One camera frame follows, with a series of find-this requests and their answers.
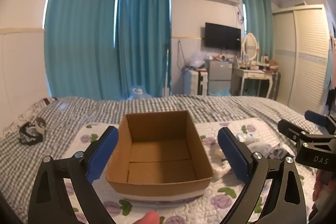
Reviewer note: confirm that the floral quilted mat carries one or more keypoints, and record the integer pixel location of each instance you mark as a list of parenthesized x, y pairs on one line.
[(225, 195)]

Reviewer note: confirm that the light blue suitcase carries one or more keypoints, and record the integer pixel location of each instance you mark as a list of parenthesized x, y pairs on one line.
[(191, 83)]

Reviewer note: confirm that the pink object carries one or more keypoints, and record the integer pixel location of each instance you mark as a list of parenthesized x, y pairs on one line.
[(148, 218)]

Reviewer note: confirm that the white dressing table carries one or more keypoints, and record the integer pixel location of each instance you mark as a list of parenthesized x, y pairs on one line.
[(252, 77)]

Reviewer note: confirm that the clear water jug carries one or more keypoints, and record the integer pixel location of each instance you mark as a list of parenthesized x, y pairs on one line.
[(138, 94)]

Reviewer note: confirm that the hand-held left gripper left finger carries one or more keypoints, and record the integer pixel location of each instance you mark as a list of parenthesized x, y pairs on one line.
[(103, 150)]

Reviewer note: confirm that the pale blue sock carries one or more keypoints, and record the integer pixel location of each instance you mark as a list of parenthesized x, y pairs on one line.
[(246, 137)]

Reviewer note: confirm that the grey mini fridge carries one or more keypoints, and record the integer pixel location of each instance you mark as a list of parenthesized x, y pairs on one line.
[(219, 73)]

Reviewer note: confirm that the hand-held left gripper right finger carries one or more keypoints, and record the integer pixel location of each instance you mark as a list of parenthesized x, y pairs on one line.
[(233, 153)]

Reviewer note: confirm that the brown cardboard box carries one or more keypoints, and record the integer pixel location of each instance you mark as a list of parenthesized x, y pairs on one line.
[(160, 158)]

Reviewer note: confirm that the blue plastic bag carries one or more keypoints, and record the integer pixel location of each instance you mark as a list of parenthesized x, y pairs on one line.
[(221, 92)]

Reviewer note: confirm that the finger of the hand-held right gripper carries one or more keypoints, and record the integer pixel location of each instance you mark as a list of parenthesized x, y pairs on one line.
[(290, 129), (316, 117)]

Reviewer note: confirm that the dark patterned sock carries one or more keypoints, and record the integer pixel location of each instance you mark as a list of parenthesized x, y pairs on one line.
[(279, 152)]

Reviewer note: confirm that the teal bin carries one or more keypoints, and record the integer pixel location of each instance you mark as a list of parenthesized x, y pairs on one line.
[(250, 88)]

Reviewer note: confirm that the black and white cloth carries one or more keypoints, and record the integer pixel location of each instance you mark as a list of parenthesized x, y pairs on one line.
[(31, 132)]

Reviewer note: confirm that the hanging clothes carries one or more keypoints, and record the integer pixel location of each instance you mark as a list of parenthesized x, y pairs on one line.
[(332, 56)]

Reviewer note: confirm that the white standing pole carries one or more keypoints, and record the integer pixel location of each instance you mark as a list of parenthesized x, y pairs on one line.
[(166, 69)]

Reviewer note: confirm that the cream louvred wardrobe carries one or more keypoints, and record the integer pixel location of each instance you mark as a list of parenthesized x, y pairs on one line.
[(302, 56)]

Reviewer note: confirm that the oval vanity mirror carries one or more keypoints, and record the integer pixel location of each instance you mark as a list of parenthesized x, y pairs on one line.
[(249, 47)]

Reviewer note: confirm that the narrow teal curtain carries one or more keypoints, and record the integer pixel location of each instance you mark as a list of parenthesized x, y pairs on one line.
[(258, 24)]

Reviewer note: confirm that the black wall television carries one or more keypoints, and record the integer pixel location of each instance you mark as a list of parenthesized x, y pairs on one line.
[(222, 36)]

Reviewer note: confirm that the white sock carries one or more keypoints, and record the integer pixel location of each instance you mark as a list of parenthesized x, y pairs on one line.
[(259, 148)]

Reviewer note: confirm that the wide teal curtain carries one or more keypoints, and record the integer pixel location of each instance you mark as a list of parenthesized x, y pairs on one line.
[(78, 29)]

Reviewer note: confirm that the clear plastic bag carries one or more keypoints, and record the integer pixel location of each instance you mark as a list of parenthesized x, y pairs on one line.
[(197, 60)]

